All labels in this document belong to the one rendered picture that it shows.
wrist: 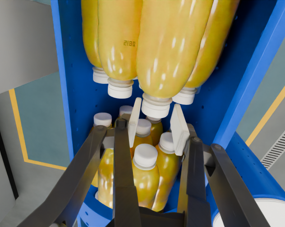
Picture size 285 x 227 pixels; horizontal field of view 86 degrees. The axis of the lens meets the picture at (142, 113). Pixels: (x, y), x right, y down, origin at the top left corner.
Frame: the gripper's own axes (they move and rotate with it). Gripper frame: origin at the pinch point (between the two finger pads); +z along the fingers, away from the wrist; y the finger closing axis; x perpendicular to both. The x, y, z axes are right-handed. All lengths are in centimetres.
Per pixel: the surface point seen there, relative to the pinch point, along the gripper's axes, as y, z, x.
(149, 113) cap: -0.9, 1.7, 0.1
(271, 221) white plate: 47, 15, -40
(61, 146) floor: -93, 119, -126
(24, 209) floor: -173, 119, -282
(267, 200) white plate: 40, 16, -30
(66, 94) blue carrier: -13.8, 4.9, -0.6
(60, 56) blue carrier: -14.0, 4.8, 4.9
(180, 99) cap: 3.8, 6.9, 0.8
